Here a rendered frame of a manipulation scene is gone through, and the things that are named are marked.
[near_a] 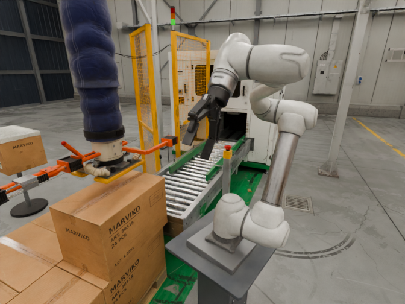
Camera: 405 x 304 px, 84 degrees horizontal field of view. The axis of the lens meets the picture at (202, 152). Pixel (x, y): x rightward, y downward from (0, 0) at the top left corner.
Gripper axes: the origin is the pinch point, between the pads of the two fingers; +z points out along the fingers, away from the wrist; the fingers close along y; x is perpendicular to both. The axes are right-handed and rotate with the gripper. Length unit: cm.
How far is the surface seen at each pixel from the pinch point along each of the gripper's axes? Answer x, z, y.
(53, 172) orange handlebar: -74, 26, -10
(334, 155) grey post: 52, -132, -348
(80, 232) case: -71, 54, -38
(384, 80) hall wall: 166, -607, -798
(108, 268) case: -54, 67, -51
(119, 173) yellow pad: -66, 16, -41
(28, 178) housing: -73, 32, -1
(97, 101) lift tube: -75, -15, -14
